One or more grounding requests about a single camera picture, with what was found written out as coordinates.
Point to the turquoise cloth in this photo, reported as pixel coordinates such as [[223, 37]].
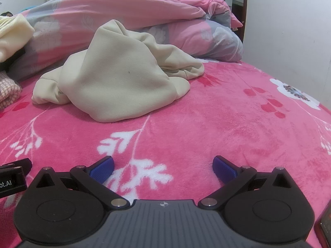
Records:
[[28, 9]]

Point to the pink floral duvet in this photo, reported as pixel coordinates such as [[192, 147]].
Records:
[[129, 5]]

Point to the cream knit sweater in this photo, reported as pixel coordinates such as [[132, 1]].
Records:
[[13, 31]]

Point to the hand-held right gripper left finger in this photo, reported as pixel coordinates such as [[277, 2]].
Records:
[[103, 170]]

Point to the beige zip hoodie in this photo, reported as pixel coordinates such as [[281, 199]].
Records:
[[124, 77]]

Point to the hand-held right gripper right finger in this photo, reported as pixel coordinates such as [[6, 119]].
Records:
[[223, 170]]

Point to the pink checked cloth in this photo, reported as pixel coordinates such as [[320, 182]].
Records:
[[7, 90]]

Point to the dark cloth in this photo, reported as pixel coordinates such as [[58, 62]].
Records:
[[13, 59]]

